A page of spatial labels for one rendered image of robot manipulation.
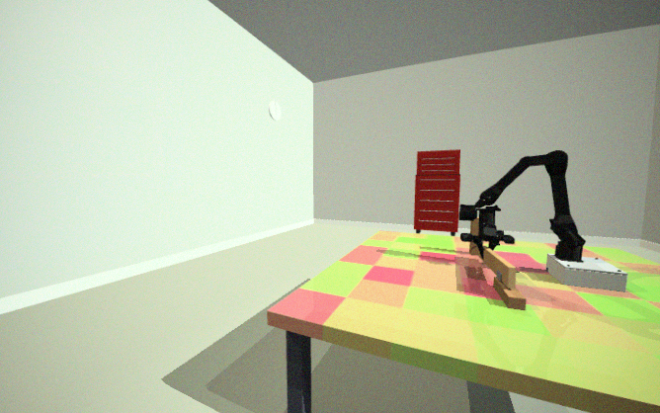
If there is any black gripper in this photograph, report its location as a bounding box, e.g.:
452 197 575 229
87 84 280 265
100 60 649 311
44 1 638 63
460 221 516 258

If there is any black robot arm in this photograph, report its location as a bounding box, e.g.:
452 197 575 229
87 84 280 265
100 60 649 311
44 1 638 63
459 150 586 263

